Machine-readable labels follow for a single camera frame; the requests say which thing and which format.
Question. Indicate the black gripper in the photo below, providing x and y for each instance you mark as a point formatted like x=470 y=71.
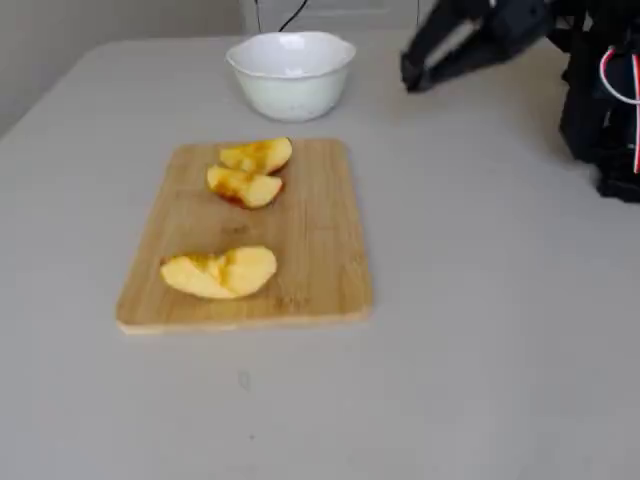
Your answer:
x=467 y=37

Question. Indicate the bamboo cutting board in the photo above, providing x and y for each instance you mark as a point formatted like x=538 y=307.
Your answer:
x=320 y=240

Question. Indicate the white ceramic bowl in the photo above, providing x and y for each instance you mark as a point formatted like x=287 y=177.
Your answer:
x=290 y=95

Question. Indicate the yellow apple slice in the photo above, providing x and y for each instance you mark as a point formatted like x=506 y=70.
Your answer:
x=260 y=155
x=255 y=192
x=220 y=277

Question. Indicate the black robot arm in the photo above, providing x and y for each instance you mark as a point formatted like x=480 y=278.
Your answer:
x=590 y=125

